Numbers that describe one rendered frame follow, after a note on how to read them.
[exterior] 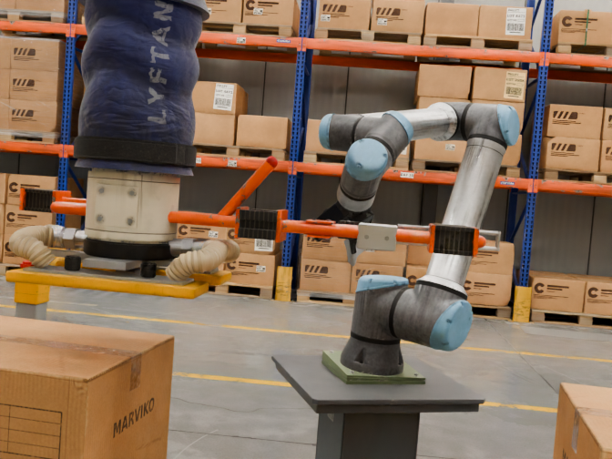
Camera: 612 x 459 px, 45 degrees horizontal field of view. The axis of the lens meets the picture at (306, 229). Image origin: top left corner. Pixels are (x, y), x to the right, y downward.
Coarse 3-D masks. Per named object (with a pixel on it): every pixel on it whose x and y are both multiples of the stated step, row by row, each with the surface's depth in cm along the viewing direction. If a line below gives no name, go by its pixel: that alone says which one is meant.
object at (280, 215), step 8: (240, 208) 134; (248, 208) 141; (240, 216) 133; (248, 216) 132; (256, 216) 132; (264, 216) 132; (272, 216) 132; (280, 216) 133; (240, 224) 134; (248, 224) 133; (256, 224) 133; (264, 224) 133; (272, 224) 133; (280, 224) 133; (240, 232) 133; (248, 232) 133; (256, 232) 132; (264, 232) 132; (272, 232) 132; (280, 232) 134; (280, 240) 134
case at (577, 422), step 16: (560, 384) 146; (576, 384) 145; (560, 400) 144; (576, 400) 133; (592, 400) 134; (608, 400) 135; (560, 416) 143; (576, 416) 127; (592, 416) 123; (608, 416) 124; (560, 432) 141; (576, 432) 126; (592, 432) 115; (608, 432) 115; (560, 448) 140; (576, 448) 125; (592, 448) 113; (608, 448) 107
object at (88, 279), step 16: (16, 272) 128; (32, 272) 128; (48, 272) 129; (64, 272) 128; (80, 272) 129; (96, 272) 131; (112, 272) 132; (128, 272) 134; (144, 272) 129; (80, 288) 127; (96, 288) 126; (112, 288) 126; (128, 288) 126; (144, 288) 125; (160, 288) 125; (176, 288) 125; (192, 288) 125; (208, 288) 133
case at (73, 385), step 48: (0, 336) 147; (48, 336) 150; (96, 336) 153; (144, 336) 157; (0, 384) 124; (48, 384) 123; (96, 384) 124; (144, 384) 145; (0, 432) 125; (48, 432) 123; (96, 432) 126; (144, 432) 147
